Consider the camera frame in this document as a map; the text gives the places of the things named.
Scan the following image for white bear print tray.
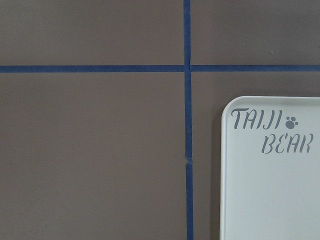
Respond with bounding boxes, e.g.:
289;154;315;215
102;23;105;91
220;96;320;240

